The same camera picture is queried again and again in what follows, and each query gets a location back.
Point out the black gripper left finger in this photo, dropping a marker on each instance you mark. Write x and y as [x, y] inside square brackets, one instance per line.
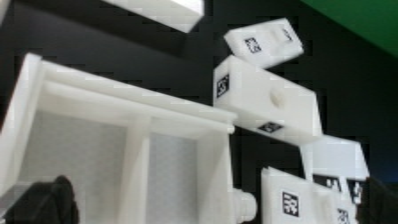
[46, 204]

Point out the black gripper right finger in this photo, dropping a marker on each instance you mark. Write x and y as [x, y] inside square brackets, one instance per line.
[376, 209]

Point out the white cabinet body box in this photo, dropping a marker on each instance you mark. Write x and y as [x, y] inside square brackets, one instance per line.
[135, 143]

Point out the white cabinet door panel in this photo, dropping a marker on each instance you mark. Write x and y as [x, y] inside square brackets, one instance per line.
[298, 202]

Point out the white cabinet top block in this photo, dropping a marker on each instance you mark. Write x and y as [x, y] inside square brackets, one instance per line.
[272, 102]

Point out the white marker sheet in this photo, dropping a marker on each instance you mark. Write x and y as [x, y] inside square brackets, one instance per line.
[334, 165]

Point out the white L-shaped fence wall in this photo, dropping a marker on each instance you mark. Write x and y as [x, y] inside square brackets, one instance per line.
[176, 13]

